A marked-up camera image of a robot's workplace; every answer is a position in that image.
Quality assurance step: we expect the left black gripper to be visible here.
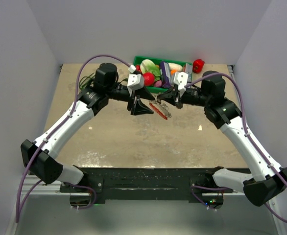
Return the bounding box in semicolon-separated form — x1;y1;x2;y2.
107;85;155;116

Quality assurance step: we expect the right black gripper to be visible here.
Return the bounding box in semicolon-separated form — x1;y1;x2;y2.
158;85;211;109

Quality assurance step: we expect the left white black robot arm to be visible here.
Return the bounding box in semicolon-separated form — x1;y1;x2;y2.
21;63;154;192

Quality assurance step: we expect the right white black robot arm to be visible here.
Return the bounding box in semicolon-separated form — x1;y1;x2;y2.
157;71;287;207

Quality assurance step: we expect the purple white box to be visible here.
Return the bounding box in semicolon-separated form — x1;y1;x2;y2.
159;61;173;89

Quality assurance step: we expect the purple sweet potato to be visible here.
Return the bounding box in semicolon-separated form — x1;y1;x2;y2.
154;80;162;88

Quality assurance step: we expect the red apple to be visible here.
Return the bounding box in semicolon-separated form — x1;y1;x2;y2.
143;72;155;86

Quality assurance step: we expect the white radish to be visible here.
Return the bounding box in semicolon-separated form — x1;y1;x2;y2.
168;63;183;72

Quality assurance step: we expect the red grey box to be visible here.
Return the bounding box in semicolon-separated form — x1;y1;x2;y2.
182;63;193;83

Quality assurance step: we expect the red chili pepper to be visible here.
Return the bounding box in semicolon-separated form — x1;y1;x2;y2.
135;65;141;73

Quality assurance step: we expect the white green cabbage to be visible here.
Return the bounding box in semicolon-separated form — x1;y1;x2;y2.
140;59;161;77

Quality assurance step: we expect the green plastic bin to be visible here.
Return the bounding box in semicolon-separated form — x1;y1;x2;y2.
133;55;192;94

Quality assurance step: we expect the red bell pepper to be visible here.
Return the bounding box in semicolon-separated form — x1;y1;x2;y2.
192;59;205;73

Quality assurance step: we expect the green spring onion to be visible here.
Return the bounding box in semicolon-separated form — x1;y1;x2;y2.
78;74;95;90

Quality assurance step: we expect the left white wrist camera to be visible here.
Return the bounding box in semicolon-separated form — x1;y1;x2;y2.
127;65;144;94

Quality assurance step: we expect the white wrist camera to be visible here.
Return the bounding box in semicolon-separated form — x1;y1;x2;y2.
172;72;189;95
127;65;144;94

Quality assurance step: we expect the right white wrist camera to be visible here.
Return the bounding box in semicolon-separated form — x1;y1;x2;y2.
172;72;189;95

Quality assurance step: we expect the black base frame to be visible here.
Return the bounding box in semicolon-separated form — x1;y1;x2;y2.
29;166;259;205

